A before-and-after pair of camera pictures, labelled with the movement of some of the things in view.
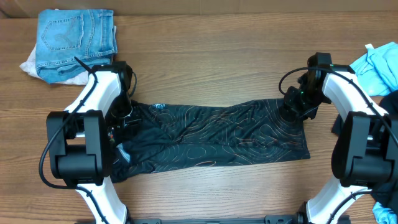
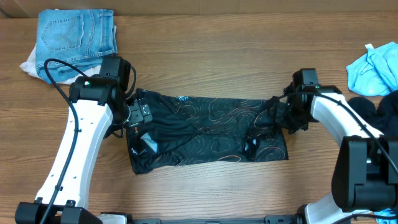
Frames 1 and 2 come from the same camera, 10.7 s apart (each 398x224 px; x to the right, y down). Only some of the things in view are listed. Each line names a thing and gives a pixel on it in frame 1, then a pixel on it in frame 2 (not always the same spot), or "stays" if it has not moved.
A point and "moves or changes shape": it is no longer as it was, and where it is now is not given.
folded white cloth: [30, 66] stays
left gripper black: [119, 126] -> [140, 112]
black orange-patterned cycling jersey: [160, 137] moves or changes shape
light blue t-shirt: [378, 70] stays
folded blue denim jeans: [88, 35] stays
